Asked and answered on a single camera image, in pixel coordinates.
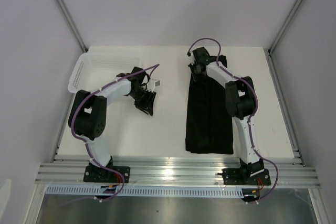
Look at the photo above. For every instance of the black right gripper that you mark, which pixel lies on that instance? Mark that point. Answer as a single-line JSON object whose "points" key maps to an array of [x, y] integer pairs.
{"points": [[192, 67]]}

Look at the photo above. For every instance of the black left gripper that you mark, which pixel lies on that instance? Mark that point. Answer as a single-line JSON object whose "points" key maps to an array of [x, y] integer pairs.
{"points": [[147, 105]]}

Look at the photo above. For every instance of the black t-shirt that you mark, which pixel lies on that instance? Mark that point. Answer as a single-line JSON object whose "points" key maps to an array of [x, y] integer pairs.
{"points": [[209, 127]]}

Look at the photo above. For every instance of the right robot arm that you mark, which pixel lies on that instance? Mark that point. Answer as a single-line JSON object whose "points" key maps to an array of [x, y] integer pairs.
{"points": [[241, 104]]}

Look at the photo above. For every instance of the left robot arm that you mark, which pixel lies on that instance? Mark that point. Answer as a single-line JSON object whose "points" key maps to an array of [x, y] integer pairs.
{"points": [[88, 115]]}

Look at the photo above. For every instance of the white plastic basket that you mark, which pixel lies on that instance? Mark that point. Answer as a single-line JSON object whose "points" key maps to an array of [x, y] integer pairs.
{"points": [[94, 70]]}

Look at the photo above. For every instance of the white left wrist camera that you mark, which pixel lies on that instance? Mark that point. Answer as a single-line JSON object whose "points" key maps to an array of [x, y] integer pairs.
{"points": [[153, 83]]}

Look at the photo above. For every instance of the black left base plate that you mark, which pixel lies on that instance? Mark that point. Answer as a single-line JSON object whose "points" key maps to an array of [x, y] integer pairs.
{"points": [[94, 174]]}

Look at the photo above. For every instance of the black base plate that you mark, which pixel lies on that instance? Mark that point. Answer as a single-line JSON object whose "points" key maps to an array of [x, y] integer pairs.
{"points": [[233, 176], [94, 174]]}

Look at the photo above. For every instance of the white slotted cable duct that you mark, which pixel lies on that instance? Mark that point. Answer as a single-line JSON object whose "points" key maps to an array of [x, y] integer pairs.
{"points": [[145, 191]]}

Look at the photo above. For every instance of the aluminium mounting rail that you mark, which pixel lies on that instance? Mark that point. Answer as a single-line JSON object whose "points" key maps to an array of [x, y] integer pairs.
{"points": [[176, 171]]}

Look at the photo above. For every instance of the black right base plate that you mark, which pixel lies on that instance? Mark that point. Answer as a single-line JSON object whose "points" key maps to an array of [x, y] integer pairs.
{"points": [[233, 176]]}

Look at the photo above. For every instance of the right aluminium frame post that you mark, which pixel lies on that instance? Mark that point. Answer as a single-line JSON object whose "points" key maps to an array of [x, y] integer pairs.
{"points": [[294, 10]]}

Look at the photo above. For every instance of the aluminium frame post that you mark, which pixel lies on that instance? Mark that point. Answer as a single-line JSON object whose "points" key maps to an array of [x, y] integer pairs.
{"points": [[294, 10], [65, 13]]}

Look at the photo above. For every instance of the left aluminium frame post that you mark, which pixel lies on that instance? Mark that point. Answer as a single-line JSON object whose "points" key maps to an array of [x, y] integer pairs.
{"points": [[65, 13]]}

